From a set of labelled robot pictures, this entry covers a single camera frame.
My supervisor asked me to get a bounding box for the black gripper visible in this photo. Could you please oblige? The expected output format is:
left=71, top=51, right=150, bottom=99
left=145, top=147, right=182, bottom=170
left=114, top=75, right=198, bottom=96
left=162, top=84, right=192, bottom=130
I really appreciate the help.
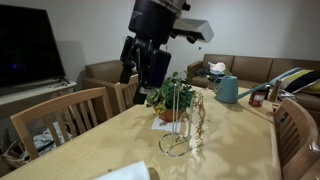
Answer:
left=119, top=36, right=171, bottom=104

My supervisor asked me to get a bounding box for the white tissue roll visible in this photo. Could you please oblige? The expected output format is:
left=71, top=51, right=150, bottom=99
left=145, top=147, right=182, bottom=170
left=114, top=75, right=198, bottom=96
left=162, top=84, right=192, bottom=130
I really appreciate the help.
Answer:
left=94, top=161, right=160, bottom=180

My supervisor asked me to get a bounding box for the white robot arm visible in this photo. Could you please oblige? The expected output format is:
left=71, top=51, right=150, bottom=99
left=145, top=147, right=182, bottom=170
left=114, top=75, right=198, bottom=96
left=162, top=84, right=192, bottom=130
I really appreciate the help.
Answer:
left=119, top=0, right=191, bottom=104

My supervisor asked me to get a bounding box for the far left wooden chair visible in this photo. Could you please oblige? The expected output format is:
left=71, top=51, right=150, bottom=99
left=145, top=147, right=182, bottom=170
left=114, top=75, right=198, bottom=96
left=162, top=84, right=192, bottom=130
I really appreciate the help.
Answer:
left=115, top=75, right=138, bottom=112

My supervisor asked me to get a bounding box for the wooden chair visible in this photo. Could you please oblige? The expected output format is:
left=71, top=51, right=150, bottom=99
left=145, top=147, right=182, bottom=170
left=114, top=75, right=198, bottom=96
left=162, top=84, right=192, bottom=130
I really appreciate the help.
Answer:
left=274, top=99, right=320, bottom=180
left=11, top=87, right=113, bottom=160
left=115, top=75, right=138, bottom=112

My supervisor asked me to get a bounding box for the brown leather armchair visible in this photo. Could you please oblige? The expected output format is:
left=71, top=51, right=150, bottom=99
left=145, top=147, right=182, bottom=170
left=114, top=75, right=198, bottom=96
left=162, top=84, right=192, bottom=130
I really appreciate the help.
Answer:
left=82, top=60, right=122, bottom=115

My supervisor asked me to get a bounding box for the potted green plant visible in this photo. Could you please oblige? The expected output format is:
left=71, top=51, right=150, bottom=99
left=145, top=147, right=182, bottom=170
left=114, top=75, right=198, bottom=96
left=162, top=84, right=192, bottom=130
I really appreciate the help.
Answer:
left=146, top=72, right=206, bottom=136

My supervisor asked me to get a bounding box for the white paper under plant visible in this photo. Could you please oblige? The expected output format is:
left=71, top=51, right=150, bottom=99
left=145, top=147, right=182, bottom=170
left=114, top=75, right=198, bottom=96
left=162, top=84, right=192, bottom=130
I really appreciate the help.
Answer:
left=151, top=117, right=181, bottom=132

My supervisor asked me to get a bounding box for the near left wooden chair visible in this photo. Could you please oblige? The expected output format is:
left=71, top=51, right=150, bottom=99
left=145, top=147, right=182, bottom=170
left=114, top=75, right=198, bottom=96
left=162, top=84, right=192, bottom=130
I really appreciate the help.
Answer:
left=11, top=87, right=113, bottom=160

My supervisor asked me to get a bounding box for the metal paper towel holder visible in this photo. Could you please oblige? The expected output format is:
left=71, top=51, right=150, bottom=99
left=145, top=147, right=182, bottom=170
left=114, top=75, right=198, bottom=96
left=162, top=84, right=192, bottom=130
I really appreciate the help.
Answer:
left=158, top=82, right=191, bottom=157

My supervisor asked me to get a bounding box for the clothes pile on sofa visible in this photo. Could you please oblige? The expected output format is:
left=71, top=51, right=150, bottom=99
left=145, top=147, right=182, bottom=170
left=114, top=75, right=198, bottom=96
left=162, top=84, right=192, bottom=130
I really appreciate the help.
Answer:
left=196, top=62, right=231, bottom=82

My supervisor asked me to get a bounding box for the teal watering can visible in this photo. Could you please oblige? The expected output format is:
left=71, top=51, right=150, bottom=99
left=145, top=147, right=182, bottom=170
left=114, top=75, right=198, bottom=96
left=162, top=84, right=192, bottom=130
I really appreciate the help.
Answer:
left=215, top=76, right=267, bottom=104

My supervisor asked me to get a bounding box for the black flat screen television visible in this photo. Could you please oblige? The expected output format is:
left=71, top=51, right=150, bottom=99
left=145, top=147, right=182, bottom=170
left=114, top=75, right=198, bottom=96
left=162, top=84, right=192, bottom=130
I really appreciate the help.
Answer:
left=0, top=5, right=65, bottom=87

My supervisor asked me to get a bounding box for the white tv stand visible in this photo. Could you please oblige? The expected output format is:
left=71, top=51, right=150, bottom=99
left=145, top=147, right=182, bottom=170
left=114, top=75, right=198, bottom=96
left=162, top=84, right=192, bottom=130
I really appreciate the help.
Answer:
left=0, top=81, right=77, bottom=105

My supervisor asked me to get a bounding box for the brown leather sofa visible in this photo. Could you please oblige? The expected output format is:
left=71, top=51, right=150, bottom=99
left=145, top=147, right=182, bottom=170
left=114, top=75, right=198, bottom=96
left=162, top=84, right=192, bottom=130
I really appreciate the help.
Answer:
left=186, top=53, right=320, bottom=123

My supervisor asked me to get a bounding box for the red jar with black lid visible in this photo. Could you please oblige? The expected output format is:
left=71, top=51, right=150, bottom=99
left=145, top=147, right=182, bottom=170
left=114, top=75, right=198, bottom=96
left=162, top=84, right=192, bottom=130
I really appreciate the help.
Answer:
left=249, top=88, right=266, bottom=107

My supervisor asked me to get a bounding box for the wicker basket with cloth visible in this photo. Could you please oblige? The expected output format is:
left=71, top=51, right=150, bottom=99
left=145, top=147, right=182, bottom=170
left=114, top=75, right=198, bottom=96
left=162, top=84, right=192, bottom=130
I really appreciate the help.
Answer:
left=2, top=128, right=57, bottom=168

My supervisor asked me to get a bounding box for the striped cushion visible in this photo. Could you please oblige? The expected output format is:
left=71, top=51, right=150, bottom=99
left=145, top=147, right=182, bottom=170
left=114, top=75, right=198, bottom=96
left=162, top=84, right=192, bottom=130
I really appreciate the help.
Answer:
left=269, top=67, right=320, bottom=94

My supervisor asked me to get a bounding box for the right wooden chair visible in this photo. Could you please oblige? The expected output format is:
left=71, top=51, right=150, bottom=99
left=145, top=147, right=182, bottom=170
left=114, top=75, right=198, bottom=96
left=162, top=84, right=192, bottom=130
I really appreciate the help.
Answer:
left=274, top=99, right=320, bottom=180

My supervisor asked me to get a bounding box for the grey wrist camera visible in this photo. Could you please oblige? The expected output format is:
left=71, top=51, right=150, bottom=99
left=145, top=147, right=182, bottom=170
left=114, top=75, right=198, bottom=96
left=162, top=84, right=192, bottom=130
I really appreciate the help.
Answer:
left=170, top=18, right=214, bottom=44

